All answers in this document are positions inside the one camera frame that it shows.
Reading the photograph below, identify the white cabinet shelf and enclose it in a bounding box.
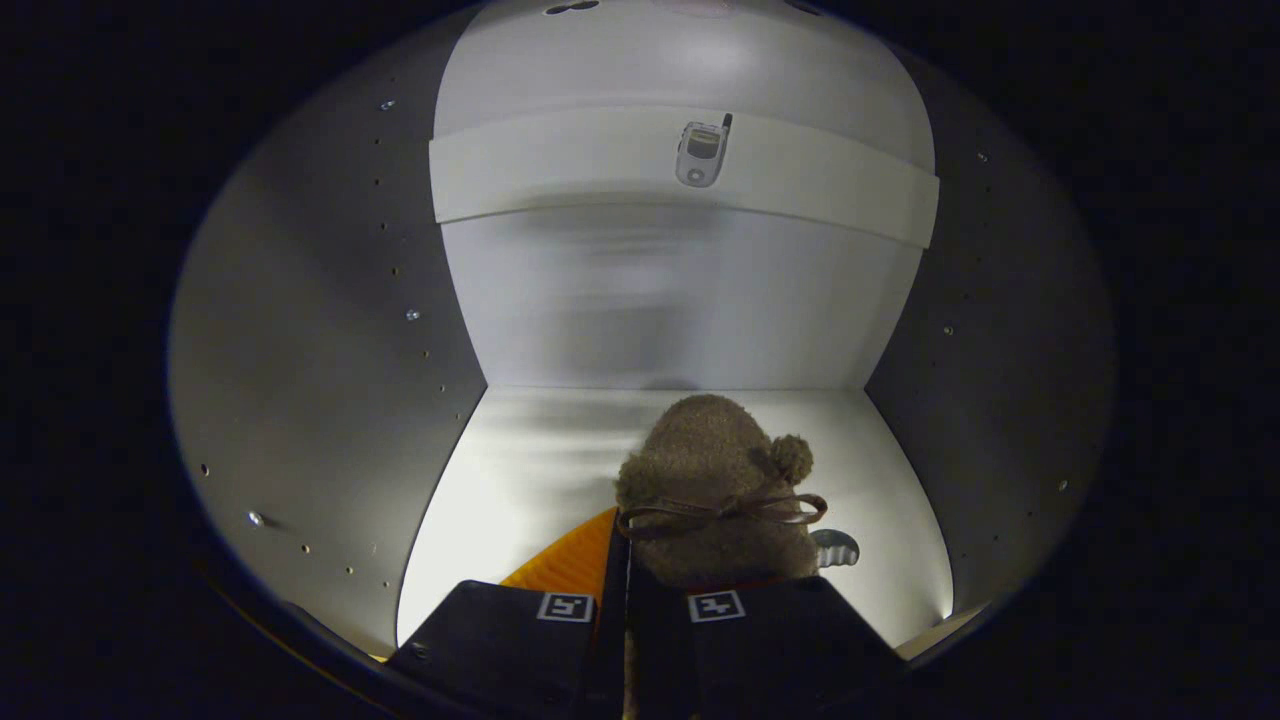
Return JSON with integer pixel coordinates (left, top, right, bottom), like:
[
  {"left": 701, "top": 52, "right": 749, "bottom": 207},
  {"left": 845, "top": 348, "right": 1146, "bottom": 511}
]
[{"left": 428, "top": 104, "right": 942, "bottom": 250}]

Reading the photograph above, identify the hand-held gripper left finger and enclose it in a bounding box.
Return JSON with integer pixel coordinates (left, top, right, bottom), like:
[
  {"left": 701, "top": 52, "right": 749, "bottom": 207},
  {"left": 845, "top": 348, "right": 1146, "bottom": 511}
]
[{"left": 383, "top": 505, "right": 632, "bottom": 720}]

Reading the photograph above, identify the brown fluffy shoe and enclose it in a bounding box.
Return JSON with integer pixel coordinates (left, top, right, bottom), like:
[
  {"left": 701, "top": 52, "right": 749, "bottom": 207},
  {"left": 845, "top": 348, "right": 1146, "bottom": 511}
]
[{"left": 613, "top": 393, "right": 830, "bottom": 596}]

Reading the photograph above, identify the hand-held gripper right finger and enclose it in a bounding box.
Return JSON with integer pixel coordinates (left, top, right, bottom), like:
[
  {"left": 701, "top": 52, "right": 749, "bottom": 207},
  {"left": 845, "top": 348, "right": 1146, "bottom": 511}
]
[{"left": 628, "top": 565, "right": 913, "bottom": 720}]

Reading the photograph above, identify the dark grey shoe cabinet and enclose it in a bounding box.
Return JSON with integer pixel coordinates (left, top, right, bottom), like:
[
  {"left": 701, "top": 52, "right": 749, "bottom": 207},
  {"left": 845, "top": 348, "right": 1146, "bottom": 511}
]
[{"left": 168, "top": 0, "right": 1116, "bottom": 666}]

